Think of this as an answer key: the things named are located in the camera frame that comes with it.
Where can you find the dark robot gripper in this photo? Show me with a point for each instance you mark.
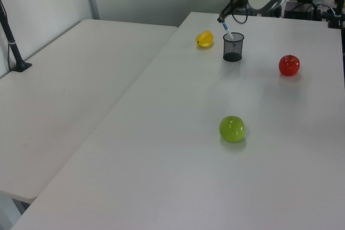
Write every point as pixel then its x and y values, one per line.
pixel 234 3

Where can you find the yellow toy starfruit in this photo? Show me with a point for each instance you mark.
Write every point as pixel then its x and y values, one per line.
pixel 205 40

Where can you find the green toy apple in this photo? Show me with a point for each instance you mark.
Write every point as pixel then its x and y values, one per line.
pixel 231 129

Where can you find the black equipment box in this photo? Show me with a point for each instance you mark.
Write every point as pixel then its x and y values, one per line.
pixel 303 12

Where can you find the black camera stand pole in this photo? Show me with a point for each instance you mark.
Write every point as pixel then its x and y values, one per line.
pixel 10 41

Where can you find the red toy apple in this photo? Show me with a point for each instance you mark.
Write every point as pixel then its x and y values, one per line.
pixel 289 65

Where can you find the black clamp camera stand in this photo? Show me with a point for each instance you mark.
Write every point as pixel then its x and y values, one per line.
pixel 337 12

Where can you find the blue capped marker pen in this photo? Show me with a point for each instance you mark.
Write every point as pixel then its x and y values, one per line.
pixel 226 29

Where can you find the black mesh pen holder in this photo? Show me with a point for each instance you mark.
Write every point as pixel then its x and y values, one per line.
pixel 233 49

